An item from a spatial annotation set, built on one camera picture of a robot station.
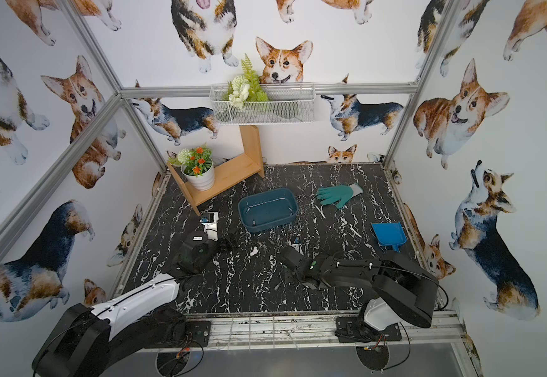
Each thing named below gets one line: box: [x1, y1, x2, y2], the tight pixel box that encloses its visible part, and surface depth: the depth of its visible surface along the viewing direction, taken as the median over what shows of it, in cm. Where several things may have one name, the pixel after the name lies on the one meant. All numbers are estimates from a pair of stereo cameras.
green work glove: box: [315, 183, 364, 209], surface depth 111 cm
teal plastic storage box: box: [238, 187, 299, 233], surface depth 107 cm
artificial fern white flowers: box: [222, 53, 269, 110], surface depth 82 cm
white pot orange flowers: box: [166, 146, 215, 191], surface depth 97 cm
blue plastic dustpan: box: [370, 222, 407, 253], surface depth 98 cm
